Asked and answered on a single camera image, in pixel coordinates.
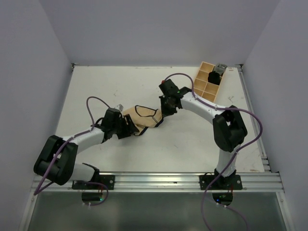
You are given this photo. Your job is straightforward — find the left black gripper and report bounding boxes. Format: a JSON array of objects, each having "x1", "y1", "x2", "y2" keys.
[{"x1": 112, "y1": 114, "x2": 139, "y2": 139}]

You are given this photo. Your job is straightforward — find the beige underwear with navy trim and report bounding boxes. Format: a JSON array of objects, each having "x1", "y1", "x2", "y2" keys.
[{"x1": 123, "y1": 105, "x2": 164, "y2": 136}]

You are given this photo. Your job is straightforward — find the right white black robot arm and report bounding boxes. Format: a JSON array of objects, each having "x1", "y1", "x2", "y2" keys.
[{"x1": 159, "y1": 84, "x2": 248, "y2": 189}]

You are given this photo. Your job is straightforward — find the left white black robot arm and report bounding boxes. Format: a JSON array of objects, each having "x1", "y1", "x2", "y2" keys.
[{"x1": 34, "y1": 113, "x2": 138, "y2": 189}]

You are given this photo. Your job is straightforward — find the wooden compartment organizer box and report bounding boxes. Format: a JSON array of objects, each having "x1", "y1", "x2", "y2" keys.
[{"x1": 193, "y1": 62, "x2": 225, "y2": 103}]

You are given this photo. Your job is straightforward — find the rolled black garment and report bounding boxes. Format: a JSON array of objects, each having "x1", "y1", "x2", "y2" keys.
[{"x1": 208, "y1": 71, "x2": 221, "y2": 85}]

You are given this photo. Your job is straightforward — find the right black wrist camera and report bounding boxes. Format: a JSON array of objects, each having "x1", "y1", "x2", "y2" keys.
[{"x1": 159, "y1": 79, "x2": 179, "y2": 97}]

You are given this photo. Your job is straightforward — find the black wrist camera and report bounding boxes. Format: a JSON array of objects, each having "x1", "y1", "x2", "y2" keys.
[
  {"x1": 159, "y1": 79, "x2": 179, "y2": 97},
  {"x1": 100, "y1": 104, "x2": 124, "y2": 129}
]

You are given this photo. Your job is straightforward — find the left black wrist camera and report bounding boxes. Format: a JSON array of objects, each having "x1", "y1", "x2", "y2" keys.
[{"x1": 100, "y1": 104, "x2": 124, "y2": 129}]

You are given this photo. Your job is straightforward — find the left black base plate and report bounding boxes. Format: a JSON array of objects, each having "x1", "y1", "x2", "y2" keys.
[{"x1": 72, "y1": 174, "x2": 115, "y2": 190}]

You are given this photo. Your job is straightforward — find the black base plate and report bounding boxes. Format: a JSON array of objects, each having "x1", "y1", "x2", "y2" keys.
[
  {"x1": 72, "y1": 174, "x2": 115, "y2": 190},
  {"x1": 199, "y1": 174, "x2": 243, "y2": 190}
]

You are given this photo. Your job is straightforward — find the aluminium right side rail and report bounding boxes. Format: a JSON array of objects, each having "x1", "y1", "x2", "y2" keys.
[{"x1": 237, "y1": 64, "x2": 271, "y2": 172}]

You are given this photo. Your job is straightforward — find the aluminium rail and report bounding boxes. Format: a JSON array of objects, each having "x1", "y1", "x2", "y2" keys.
[
  {"x1": 30, "y1": 170, "x2": 285, "y2": 193},
  {"x1": 237, "y1": 64, "x2": 271, "y2": 172}
]

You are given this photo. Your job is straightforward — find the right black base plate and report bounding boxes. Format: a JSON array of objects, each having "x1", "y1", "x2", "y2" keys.
[{"x1": 199, "y1": 174, "x2": 243, "y2": 190}]

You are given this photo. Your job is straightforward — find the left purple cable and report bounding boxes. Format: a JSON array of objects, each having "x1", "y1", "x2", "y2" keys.
[{"x1": 33, "y1": 96, "x2": 114, "y2": 206}]

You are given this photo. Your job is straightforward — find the aluminium front rail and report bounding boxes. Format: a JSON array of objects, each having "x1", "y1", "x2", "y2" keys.
[{"x1": 30, "y1": 170, "x2": 285, "y2": 193}]

